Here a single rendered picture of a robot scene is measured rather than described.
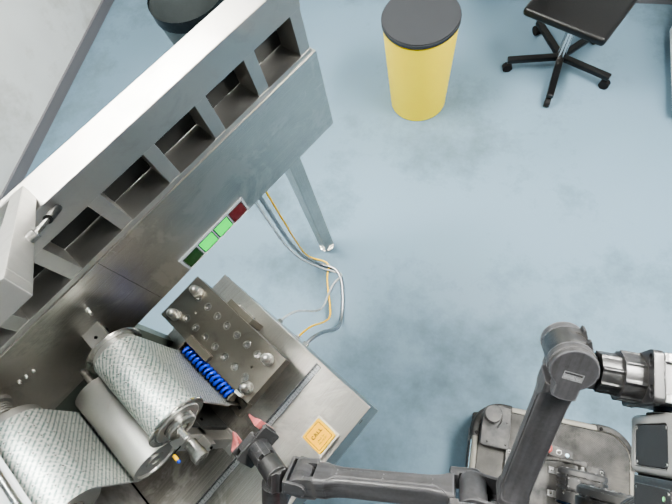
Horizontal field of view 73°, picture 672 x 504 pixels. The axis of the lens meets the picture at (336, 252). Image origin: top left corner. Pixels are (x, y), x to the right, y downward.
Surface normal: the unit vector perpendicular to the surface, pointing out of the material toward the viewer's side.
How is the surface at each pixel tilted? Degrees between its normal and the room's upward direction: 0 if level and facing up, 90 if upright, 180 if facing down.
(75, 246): 0
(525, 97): 0
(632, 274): 0
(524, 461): 42
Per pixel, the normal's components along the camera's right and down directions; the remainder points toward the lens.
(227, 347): -0.14, -0.36
